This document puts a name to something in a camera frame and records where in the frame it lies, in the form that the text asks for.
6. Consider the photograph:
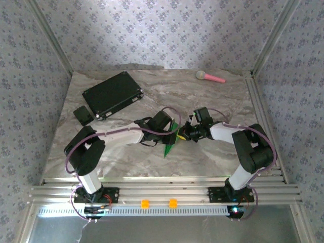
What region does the green cloth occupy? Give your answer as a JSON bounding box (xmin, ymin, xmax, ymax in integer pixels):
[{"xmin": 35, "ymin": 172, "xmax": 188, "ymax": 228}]
[{"xmin": 163, "ymin": 123, "xmax": 181, "ymax": 159}]

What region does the pink toy microphone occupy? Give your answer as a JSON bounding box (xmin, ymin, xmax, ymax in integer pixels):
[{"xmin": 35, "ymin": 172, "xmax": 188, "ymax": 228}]
[{"xmin": 195, "ymin": 70, "xmax": 226, "ymax": 84}]

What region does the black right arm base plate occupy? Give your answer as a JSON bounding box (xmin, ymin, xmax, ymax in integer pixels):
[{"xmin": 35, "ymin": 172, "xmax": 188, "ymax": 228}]
[{"xmin": 208, "ymin": 186, "xmax": 255, "ymax": 203}]

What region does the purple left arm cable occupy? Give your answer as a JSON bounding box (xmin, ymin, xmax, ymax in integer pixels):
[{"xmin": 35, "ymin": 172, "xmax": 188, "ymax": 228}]
[{"xmin": 64, "ymin": 106, "xmax": 182, "ymax": 222}]

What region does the white slotted cable duct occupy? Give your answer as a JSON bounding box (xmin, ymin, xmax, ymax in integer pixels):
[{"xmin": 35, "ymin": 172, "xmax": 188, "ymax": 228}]
[{"xmin": 37, "ymin": 205, "xmax": 230, "ymax": 217}]

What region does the small black box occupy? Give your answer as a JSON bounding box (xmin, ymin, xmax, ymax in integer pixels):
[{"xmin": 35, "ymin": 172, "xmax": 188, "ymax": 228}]
[{"xmin": 72, "ymin": 105, "xmax": 94, "ymax": 127}]

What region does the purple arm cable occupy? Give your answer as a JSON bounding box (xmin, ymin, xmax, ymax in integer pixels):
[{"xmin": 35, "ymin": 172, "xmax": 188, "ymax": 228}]
[
  {"xmin": 207, "ymin": 108, "xmax": 277, "ymax": 221},
  {"xmin": 64, "ymin": 106, "xmax": 182, "ymax": 222}
]

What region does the aluminium upright post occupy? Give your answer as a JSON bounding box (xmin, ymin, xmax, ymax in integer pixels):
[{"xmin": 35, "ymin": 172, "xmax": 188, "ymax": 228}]
[
  {"xmin": 252, "ymin": 0, "xmax": 302, "ymax": 76},
  {"xmin": 25, "ymin": 0, "xmax": 74, "ymax": 76}
]

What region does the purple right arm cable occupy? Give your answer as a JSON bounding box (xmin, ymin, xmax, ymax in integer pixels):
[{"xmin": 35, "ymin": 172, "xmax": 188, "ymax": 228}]
[{"xmin": 207, "ymin": 108, "xmax": 277, "ymax": 221}]

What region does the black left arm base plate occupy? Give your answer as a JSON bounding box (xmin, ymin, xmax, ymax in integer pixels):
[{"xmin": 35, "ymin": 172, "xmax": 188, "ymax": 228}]
[{"xmin": 73, "ymin": 186, "xmax": 120, "ymax": 205}]

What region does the grey metal sheet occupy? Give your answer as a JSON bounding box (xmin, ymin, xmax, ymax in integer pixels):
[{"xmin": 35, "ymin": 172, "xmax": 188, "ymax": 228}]
[{"xmin": 27, "ymin": 205, "xmax": 302, "ymax": 243}]

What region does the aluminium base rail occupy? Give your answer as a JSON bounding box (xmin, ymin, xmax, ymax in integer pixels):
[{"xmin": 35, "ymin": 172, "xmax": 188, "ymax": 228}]
[{"xmin": 28, "ymin": 177, "xmax": 303, "ymax": 206}]

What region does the black case with metal latches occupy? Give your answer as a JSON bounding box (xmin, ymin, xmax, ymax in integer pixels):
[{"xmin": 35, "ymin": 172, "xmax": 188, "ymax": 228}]
[{"xmin": 82, "ymin": 71, "xmax": 144, "ymax": 121}]

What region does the aluminium side rail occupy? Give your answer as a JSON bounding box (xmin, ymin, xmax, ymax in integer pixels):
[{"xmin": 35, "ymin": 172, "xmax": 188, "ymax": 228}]
[{"xmin": 243, "ymin": 71, "xmax": 289, "ymax": 184}]

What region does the aluminium frame leg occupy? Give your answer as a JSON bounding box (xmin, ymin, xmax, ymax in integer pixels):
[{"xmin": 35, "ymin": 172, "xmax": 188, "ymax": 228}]
[
  {"xmin": 290, "ymin": 204, "xmax": 309, "ymax": 243},
  {"xmin": 18, "ymin": 204, "xmax": 39, "ymax": 243}
]

